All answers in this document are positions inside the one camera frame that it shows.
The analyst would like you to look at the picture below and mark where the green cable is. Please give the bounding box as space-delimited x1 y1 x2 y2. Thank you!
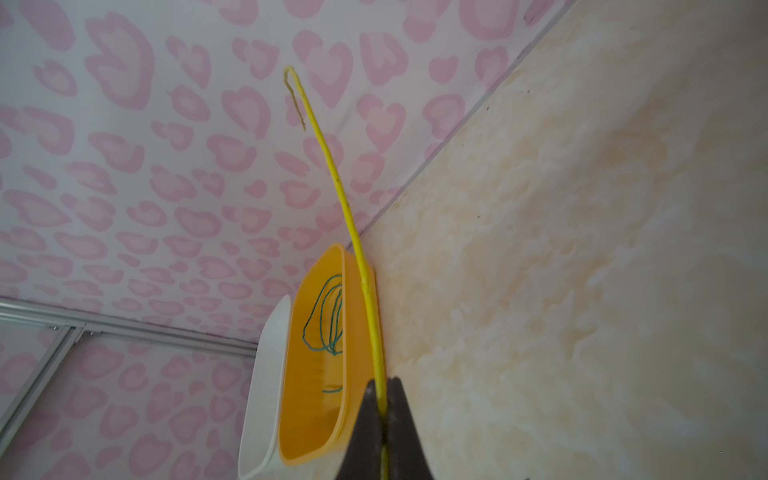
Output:
301 274 345 395

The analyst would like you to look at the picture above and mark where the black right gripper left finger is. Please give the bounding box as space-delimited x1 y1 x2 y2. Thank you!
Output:
335 380 384 480

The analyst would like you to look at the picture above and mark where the yellow plastic tray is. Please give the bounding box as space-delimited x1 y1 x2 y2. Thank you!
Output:
278 244 374 466

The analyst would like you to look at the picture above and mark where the aluminium diagonal frame bar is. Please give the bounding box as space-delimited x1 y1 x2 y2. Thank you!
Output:
1 326 83 456

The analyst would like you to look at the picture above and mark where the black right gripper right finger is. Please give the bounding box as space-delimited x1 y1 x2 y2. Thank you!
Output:
386 377 434 480

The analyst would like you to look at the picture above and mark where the white plastic tray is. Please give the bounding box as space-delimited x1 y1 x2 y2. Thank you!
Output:
238 295 292 479

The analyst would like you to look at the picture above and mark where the aluminium frame post left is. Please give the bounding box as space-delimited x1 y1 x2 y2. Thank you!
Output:
1 298 258 358

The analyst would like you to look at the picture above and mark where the yellow cable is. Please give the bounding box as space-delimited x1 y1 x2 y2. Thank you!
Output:
283 65 391 480

